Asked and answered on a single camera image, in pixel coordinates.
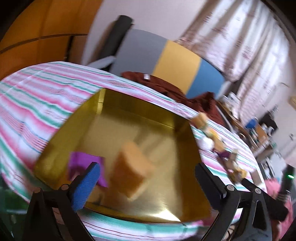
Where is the orange sponge block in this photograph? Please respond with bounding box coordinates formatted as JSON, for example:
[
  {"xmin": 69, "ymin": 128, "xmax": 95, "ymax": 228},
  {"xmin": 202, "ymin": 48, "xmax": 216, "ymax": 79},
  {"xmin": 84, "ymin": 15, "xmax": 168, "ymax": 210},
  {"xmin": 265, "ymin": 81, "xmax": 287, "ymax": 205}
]
[
  {"xmin": 109, "ymin": 142, "xmax": 155, "ymax": 200},
  {"xmin": 191, "ymin": 113, "xmax": 208, "ymax": 130}
]

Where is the black rolled mat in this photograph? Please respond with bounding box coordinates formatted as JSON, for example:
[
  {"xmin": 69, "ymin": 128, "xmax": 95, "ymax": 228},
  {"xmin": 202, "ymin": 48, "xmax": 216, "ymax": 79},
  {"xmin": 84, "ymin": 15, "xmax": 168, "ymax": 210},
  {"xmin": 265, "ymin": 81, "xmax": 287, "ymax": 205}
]
[{"xmin": 99, "ymin": 15, "xmax": 133, "ymax": 59}]

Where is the pink fluffy cloth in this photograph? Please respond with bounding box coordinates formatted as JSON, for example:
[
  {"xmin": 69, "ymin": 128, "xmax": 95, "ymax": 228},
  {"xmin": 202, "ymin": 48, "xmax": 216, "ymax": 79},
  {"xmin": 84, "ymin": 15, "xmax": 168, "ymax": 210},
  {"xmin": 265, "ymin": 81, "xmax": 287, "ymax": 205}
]
[{"xmin": 265, "ymin": 178, "xmax": 294, "ymax": 240}]

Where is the wooden wardrobe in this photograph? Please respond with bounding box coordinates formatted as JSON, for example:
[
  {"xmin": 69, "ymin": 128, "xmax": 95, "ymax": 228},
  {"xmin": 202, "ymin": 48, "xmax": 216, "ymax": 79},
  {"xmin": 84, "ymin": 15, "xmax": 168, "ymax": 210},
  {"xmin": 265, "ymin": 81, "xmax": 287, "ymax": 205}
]
[{"xmin": 1, "ymin": 1, "xmax": 102, "ymax": 78}]

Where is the blue round container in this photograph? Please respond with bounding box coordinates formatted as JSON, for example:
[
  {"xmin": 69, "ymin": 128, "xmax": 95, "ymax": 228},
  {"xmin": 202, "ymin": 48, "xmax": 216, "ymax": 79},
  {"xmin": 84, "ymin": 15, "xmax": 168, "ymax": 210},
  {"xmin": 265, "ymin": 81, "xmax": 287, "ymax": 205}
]
[{"xmin": 245, "ymin": 118, "xmax": 258, "ymax": 130}]

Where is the grey yellow blue headboard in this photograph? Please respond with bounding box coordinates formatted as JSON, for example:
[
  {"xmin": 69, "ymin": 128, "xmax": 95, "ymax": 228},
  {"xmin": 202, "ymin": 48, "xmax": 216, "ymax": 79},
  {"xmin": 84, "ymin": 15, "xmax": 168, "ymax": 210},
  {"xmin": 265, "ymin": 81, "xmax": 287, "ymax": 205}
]
[{"xmin": 110, "ymin": 29, "xmax": 225, "ymax": 98}]

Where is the beige floral curtain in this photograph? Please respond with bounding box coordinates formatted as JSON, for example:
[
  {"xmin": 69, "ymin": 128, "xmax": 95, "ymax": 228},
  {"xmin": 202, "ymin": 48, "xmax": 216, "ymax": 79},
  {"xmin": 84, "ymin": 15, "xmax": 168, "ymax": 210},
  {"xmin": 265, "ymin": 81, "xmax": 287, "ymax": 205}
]
[{"xmin": 176, "ymin": 1, "xmax": 290, "ymax": 124}]

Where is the cluttered wooden side table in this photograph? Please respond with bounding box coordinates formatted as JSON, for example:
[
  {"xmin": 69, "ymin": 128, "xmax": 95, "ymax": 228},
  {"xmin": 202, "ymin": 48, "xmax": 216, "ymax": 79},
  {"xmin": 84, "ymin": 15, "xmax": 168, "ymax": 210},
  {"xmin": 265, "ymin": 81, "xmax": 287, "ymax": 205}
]
[{"xmin": 217, "ymin": 95, "xmax": 274, "ymax": 164}]

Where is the maroon cloth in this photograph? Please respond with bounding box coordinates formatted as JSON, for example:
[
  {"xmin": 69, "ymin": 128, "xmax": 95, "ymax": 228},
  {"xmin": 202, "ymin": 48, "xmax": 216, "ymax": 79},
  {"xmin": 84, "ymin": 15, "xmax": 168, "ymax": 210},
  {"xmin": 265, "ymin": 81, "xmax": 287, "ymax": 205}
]
[{"xmin": 121, "ymin": 71, "xmax": 226, "ymax": 126}]

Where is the gold metal tray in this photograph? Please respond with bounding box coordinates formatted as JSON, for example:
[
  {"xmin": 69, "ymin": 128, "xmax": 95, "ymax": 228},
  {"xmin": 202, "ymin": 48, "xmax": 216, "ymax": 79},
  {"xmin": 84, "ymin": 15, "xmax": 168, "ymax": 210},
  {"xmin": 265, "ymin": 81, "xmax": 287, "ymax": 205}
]
[{"xmin": 34, "ymin": 89, "xmax": 211, "ymax": 223}]

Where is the striped pink green bedsheet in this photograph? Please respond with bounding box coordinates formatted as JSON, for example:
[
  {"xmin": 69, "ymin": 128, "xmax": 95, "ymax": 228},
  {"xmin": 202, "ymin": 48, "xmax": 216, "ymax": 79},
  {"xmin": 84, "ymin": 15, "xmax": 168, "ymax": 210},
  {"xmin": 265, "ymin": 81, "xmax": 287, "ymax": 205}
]
[{"xmin": 1, "ymin": 61, "xmax": 264, "ymax": 240}]

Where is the purple packet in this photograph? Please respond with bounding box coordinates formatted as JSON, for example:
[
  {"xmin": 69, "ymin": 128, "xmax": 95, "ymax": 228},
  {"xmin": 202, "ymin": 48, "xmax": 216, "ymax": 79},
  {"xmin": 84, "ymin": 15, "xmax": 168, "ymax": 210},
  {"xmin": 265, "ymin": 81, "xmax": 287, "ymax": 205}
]
[{"xmin": 68, "ymin": 152, "xmax": 108, "ymax": 188}]

